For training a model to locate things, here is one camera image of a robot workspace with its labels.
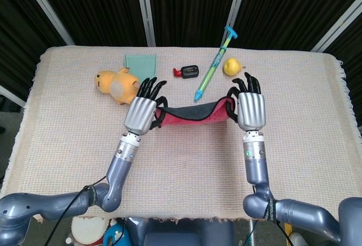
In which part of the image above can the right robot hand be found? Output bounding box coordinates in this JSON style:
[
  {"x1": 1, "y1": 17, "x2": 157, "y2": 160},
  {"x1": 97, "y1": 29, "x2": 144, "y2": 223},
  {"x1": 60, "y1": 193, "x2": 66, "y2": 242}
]
[{"x1": 227, "y1": 72, "x2": 267, "y2": 131}]

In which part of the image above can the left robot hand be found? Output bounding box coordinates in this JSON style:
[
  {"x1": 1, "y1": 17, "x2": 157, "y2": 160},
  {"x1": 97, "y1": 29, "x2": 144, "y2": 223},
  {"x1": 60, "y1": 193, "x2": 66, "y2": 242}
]
[{"x1": 123, "y1": 76, "x2": 169, "y2": 135}]

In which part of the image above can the dark grey cloth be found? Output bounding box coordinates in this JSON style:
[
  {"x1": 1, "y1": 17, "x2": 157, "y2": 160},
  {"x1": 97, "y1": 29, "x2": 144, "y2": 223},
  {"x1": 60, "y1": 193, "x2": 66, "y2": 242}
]
[{"x1": 154, "y1": 96, "x2": 237, "y2": 127}]

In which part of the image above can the yellow plush toy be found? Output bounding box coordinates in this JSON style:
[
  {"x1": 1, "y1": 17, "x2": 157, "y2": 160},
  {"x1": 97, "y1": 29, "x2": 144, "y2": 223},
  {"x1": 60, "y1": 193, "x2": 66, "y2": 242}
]
[{"x1": 94, "y1": 67, "x2": 141, "y2": 105}]

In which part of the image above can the yellow pear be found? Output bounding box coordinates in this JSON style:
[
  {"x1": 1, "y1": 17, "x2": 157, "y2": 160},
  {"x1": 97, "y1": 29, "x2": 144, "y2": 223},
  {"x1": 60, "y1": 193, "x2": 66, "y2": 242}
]
[{"x1": 223, "y1": 57, "x2": 246, "y2": 77}]

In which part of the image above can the mint green dustpan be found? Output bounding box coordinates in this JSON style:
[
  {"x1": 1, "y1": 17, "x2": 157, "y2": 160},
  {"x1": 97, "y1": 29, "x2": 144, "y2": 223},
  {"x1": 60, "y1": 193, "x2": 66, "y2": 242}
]
[{"x1": 124, "y1": 54, "x2": 158, "y2": 77}]

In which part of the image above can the blue green toy syringe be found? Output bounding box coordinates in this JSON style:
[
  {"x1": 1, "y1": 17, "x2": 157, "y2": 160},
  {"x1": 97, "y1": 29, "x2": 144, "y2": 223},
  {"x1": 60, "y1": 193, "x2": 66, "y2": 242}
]
[{"x1": 193, "y1": 25, "x2": 239, "y2": 102}]

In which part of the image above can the black device with red cap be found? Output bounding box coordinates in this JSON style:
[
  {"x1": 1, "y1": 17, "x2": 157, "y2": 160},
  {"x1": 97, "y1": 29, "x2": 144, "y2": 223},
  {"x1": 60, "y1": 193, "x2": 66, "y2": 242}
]
[{"x1": 173, "y1": 64, "x2": 199, "y2": 79}]

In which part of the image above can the beige woven tablecloth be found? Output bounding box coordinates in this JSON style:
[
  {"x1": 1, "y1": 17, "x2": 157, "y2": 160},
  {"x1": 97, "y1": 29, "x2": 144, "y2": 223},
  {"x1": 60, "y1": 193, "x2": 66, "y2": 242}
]
[{"x1": 0, "y1": 45, "x2": 362, "y2": 224}]

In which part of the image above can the dark pleated curtain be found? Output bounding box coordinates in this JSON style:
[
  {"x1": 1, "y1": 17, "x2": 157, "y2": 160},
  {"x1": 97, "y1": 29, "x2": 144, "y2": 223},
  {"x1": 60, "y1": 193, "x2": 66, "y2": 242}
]
[{"x1": 0, "y1": 0, "x2": 362, "y2": 133}]

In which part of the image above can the white metal pole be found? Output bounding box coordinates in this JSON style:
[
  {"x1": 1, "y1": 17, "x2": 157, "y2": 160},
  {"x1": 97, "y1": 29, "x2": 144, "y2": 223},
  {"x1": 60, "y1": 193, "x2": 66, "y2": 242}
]
[{"x1": 248, "y1": 219, "x2": 257, "y2": 246}]

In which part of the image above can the blue and white toy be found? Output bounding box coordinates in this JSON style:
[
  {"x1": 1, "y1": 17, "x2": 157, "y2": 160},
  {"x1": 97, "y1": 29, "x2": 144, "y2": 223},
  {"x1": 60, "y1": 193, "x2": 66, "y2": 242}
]
[{"x1": 103, "y1": 219, "x2": 132, "y2": 246}]

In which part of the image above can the blue grey robot torso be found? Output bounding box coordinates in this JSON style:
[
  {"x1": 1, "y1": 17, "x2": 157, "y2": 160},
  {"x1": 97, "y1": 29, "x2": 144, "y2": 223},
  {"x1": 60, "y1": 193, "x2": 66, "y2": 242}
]
[{"x1": 124, "y1": 217, "x2": 235, "y2": 246}]

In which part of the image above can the white round drum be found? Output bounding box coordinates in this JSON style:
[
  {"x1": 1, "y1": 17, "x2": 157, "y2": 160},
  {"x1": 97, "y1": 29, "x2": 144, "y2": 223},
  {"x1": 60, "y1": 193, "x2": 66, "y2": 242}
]
[{"x1": 70, "y1": 216, "x2": 110, "y2": 246}]

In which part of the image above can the white frame post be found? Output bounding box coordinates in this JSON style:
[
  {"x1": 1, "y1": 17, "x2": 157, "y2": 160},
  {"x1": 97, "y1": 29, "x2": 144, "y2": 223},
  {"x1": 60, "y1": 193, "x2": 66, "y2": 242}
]
[
  {"x1": 311, "y1": 0, "x2": 362, "y2": 53},
  {"x1": 227, "y1": 0, "x2": 251, "y2": 48},
  {"x1": 18, "y1": 0, "x2": 75, "y2": 46},
  {"x1": 0, "y1": 84, "x2": 27, "y2": 108},
  {"x1": 134, "y1": 0, "x2": 156, "y2": 47}
]

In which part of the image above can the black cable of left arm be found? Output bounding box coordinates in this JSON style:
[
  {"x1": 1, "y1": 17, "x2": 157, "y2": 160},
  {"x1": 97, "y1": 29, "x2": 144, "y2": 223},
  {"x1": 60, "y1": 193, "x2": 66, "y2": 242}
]
[{"x1": 52, "y1": 175, "x2": 107, "y2": 246}]

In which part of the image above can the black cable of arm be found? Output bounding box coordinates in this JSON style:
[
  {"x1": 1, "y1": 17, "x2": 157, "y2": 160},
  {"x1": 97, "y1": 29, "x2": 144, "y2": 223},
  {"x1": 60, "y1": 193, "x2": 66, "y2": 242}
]
[
  {"x1": 275, "y1": 220, "x2": 296, "y2": 246},
  {"x1": 52, "y1": 175, "x2": 107, "y2": 246}
]

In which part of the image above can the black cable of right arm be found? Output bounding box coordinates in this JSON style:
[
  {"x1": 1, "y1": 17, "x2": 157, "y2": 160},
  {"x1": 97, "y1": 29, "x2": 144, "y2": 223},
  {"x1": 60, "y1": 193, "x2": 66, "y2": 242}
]
[{"x1": 275, "y1": 220, "x2": 296, "y2": 246}]

